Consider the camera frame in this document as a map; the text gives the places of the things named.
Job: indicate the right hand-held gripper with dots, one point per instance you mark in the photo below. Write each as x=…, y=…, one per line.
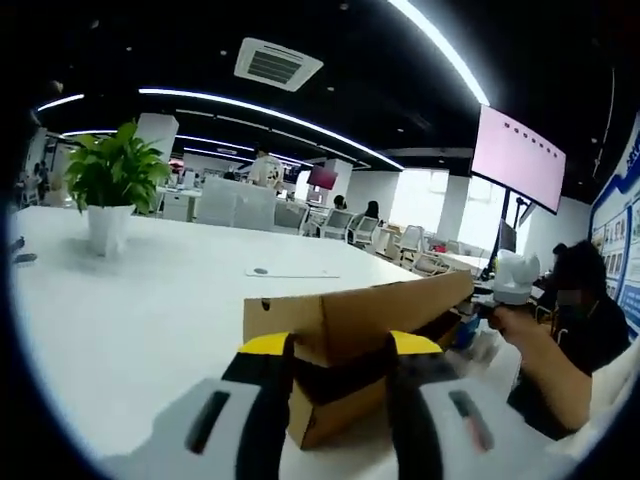
x=515, y=280

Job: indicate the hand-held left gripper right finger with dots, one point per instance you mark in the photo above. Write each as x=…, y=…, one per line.
x=475, y=430

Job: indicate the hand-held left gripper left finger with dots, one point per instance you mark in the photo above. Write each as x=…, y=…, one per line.
x=200, y=430

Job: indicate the brown cardboard shoe box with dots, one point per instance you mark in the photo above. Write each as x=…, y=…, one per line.
x=375, y=310

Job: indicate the small black table item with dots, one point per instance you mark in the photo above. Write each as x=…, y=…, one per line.
x=26, y=258

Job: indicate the person's right hand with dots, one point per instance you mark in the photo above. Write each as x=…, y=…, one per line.
x=510, y=322

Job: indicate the black screen stand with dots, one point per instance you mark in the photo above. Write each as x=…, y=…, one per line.
x=510, y=225

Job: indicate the large pale display screen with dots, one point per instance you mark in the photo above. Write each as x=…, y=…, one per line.
x=520, y=155

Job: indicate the row of white office chairs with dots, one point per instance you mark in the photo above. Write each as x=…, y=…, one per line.
x=345, y=222

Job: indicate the red monitor screen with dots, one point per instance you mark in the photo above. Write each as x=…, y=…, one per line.
x=322, y=177

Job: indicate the white desk partition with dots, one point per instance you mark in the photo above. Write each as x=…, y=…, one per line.
x=235, y=205

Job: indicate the long curved ceiling light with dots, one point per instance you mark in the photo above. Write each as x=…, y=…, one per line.
x=440, y=45

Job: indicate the green plant in white pot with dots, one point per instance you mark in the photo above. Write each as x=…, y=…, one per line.
x=115, y=170

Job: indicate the curved ceiling light strip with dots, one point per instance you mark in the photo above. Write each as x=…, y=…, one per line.
x=275, y=117

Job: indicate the white ceiling air vent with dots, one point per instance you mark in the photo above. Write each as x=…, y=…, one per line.
x=277, y=62

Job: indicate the blue wall display board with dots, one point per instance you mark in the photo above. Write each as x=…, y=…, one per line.
x=620, y=225

